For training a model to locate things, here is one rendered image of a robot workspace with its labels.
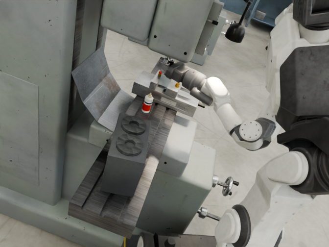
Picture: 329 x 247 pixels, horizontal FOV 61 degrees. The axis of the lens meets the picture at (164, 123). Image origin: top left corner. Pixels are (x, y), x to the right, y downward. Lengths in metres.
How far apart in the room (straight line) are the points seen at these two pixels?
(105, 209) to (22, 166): 0.83
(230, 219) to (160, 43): 0.69
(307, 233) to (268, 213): 1.87
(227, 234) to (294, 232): 1.72
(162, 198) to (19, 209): 0.87
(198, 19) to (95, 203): 0.73
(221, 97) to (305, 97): 0.40
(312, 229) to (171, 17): 2.27
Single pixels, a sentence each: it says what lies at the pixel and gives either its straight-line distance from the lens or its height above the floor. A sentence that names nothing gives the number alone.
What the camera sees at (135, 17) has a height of 1.43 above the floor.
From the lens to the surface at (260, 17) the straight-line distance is 7.09.
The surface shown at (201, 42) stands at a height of 1.39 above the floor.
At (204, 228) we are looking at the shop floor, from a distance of 2.27.
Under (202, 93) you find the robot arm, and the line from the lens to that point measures 1.15.
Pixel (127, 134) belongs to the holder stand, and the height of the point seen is 1.17.
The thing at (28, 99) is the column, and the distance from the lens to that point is 1.36.
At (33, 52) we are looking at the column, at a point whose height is 1.20.
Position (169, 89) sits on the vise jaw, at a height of 1.07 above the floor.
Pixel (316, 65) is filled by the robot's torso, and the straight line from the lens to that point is 0.83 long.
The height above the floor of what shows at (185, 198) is 0.63.
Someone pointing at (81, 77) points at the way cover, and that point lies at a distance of 1.32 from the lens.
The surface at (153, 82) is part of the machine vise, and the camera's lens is 1.41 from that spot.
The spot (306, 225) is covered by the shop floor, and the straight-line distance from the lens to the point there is 2.84.
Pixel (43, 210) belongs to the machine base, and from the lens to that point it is 1.88.
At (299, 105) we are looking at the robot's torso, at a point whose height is 1.49.
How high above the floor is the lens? 1.80
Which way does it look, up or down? 38 degrees down
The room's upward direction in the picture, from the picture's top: 20 degrees clockwise
